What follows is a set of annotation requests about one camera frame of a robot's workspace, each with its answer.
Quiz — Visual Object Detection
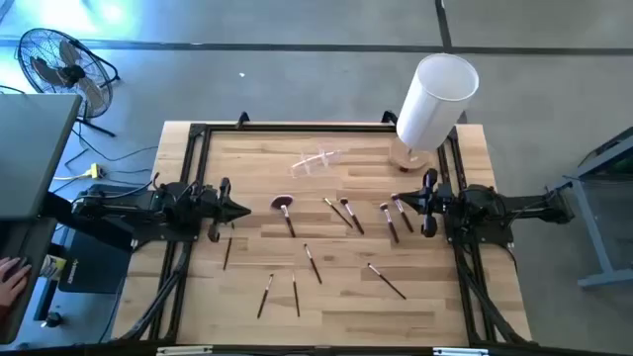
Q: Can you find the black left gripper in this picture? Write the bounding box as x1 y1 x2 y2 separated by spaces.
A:
201 176 252 243

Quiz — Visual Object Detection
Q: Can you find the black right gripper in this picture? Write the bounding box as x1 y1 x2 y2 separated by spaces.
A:
396 168 451 237

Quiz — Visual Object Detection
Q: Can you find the black brush with fluffy head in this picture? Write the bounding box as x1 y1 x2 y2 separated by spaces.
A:
391 193 415 234
379 202 401 245
339 197 366 236

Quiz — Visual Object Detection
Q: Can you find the thin black makeup brush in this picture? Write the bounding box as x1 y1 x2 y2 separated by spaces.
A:
291 271 302 318
223 222 236 272
322 197 354 229

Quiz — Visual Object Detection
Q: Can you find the pink fan-head makeup brush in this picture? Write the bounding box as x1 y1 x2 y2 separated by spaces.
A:
269 194 297 239

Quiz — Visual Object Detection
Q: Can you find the black brush with silver ferrule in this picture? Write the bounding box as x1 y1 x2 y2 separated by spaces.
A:
366 262 407 302
303 242 323 286
256 272 275 320

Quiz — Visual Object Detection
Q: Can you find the clear acrylic brush organizer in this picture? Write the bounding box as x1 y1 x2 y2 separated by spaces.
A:
289 145 344 179

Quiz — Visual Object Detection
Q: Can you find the white shade wooden base lamp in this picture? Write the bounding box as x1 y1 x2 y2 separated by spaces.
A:
388 52 481 174

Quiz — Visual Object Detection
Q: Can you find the black case with logo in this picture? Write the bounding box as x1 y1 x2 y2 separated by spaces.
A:
57 229 134 294

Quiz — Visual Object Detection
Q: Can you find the gray metal cart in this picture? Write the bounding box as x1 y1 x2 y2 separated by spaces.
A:
563 126 633 290

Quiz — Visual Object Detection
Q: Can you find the small yellow printed box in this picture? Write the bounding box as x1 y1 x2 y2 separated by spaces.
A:
39 253 68 282

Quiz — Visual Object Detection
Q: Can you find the gray desk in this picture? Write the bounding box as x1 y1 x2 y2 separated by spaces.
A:
0 93 84 345

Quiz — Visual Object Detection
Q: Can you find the black floor fan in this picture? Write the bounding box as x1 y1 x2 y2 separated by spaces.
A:
16 27 122 138

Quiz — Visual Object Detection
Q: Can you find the person's hand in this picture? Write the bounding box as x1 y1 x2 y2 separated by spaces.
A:
0 255 33 309

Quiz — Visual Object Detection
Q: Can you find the black aluminium table frame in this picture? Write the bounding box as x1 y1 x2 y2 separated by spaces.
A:
116 111 535 347

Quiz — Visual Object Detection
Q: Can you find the silver metal bracket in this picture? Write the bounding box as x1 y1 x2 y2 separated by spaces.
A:
155 345 215 356
432 346 491 356

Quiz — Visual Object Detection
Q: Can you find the black floor cable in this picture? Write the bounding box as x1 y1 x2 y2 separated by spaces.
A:
71 123 160 164

